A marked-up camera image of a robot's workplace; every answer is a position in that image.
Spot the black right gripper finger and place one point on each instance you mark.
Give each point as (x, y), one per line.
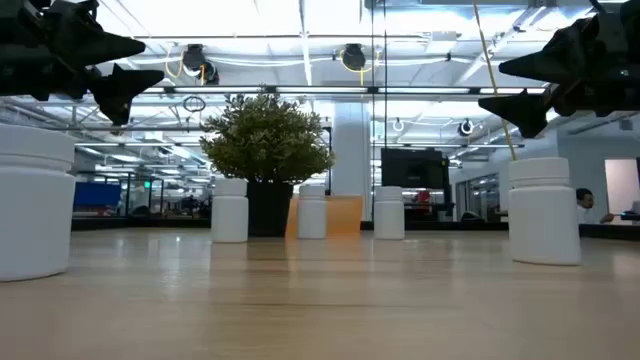
(525, 107)
(565, 57)

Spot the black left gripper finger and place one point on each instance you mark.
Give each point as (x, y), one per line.
(95, 45)
(122, 87)

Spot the white plastic pill bottle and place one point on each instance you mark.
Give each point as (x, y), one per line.
(230, 215)
(389, 215)
(312, 215)
(35, 210)
(544, 220)

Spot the orange plastic basket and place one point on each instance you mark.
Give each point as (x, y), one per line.
(345, 215)

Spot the blue partition panel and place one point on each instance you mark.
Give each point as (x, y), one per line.
(97, 195)

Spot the person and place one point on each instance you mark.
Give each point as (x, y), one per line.
(585, 202)

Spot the black monitor screen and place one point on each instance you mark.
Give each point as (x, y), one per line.
(415, 170)

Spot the small red object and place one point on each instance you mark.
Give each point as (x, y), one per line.
(422, 196)

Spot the thin black vertical pole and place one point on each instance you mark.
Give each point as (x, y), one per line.
(385, 60)
(372, 125)

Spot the green artificial bushy plant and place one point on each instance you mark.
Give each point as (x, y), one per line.
(265, 140)

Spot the white building column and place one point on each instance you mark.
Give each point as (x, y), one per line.
(350, 150)

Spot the black plant pot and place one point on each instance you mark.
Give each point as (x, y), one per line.
(270, 210)

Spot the black table border rail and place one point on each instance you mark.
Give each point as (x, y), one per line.
(450, 225)

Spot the black horizontal frame bar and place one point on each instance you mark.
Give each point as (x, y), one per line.
(325, 90)

